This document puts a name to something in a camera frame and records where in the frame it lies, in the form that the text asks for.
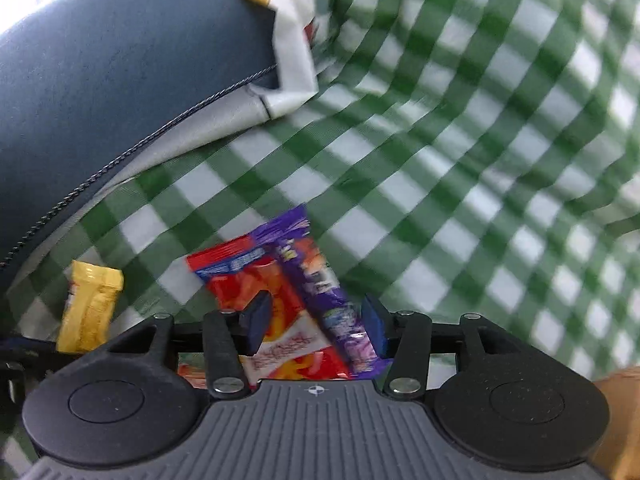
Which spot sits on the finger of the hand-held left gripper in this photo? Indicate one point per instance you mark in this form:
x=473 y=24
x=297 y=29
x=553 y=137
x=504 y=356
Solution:
x=20 y=357

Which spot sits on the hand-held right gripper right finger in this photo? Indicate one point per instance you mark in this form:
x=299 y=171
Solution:
x=375 y=326

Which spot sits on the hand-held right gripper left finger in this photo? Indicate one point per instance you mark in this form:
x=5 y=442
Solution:
x=257 y=321

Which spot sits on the purple snack packet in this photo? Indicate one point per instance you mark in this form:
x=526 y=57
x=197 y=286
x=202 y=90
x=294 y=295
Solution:
x=300 y=260

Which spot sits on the brown cardboard box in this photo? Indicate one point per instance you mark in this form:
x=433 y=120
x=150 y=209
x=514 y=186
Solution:
x=620 y=410

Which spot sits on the red orange snack packet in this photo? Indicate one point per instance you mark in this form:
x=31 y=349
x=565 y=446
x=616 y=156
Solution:
x=235 y=280

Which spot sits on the yellow snack packet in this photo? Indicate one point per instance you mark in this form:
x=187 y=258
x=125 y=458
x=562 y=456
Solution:
x=90 y=305

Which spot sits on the green checked cloth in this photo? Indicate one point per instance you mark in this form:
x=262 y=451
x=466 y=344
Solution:
x=450 y=160

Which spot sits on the dark blue backpack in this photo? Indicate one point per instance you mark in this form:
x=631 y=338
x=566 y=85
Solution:
x=125 y=85

